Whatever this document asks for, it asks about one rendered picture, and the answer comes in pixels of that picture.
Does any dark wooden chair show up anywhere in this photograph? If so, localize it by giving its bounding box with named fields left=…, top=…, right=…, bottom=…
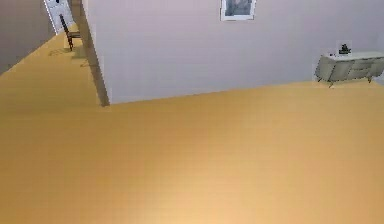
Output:
left=58, top=13, right=83, bottom=52

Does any white room door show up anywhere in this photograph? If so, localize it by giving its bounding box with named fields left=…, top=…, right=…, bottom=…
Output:
left=43, top=0, right=76, bottom=35

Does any pale grey sideboard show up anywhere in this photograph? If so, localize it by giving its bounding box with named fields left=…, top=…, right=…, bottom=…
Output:
left=314, top=51, right=384, bottom=89

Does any white framed wall picture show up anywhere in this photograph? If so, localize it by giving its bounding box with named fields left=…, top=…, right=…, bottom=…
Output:
left=219, top=0, right=257, bottom=22

